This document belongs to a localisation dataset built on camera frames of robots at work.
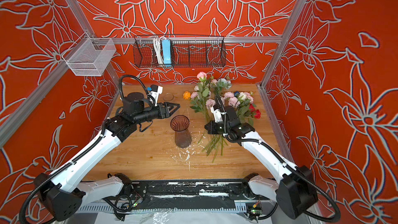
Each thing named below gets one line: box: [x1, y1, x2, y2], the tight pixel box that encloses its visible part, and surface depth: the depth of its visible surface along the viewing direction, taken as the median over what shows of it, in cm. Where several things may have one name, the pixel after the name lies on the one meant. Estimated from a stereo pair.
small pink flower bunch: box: [189, 88, 216, 114], surface depth 106 cm
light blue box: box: [161, 39, 172, 67], surface depth 92 cm
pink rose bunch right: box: [238, 91, 254, 113], surface depth 101 cm
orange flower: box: [182, 90, 192, 100], surface depth 111 cm
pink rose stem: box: [196, 71, 211, 122], surface depth 89 cm
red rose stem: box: [248, 103, 262, 120], surface depth 100 cm
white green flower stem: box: [213, 77, 233, 96], surface depth 112 cm
